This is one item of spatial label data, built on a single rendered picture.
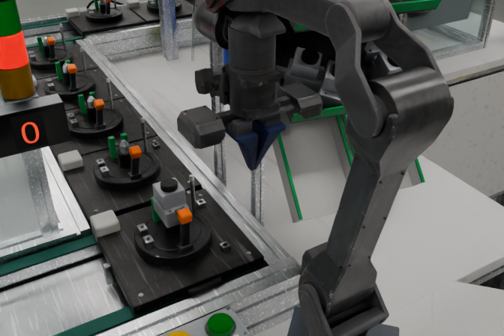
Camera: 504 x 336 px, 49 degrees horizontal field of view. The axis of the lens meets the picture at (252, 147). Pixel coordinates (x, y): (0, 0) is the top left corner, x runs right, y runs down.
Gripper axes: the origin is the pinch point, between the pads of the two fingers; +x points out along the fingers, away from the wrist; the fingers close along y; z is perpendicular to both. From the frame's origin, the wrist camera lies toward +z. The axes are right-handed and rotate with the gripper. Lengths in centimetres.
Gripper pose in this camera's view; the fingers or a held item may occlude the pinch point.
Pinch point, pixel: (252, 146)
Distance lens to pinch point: 73.8
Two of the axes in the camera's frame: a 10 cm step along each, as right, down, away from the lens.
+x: 0.0, 8.6, 5.1
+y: -8.7, 2.5, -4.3
